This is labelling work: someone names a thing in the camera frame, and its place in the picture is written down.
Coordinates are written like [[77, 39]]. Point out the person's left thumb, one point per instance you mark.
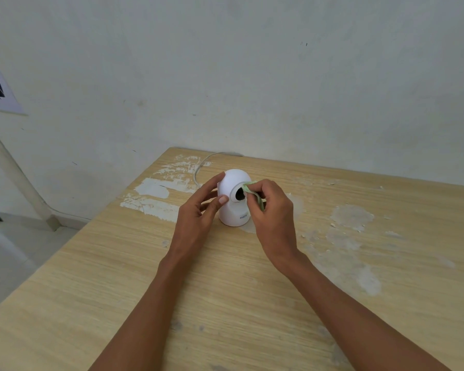
[[218, 206]]

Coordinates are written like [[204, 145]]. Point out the person's left middle finger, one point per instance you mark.
[[208, 202]]

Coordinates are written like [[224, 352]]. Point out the green cleaning cloth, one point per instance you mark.
[[255, 193]]

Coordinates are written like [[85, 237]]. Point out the person's right forearm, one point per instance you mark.
[[355, 320]]

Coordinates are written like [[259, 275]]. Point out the person's right hand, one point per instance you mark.
[[272, 220]]

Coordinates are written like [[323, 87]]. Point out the white dome security camera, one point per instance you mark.
[[234, 200]]

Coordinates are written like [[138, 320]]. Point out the white diagonal pipe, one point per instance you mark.
[[19, 177]]

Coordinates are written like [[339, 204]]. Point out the person's left forearm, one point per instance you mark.
[[143, 316]]

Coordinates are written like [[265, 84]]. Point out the person's right thumb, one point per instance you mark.
[[253, 206]]

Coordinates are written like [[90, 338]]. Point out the person's left hand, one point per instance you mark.
[[195, 224]]

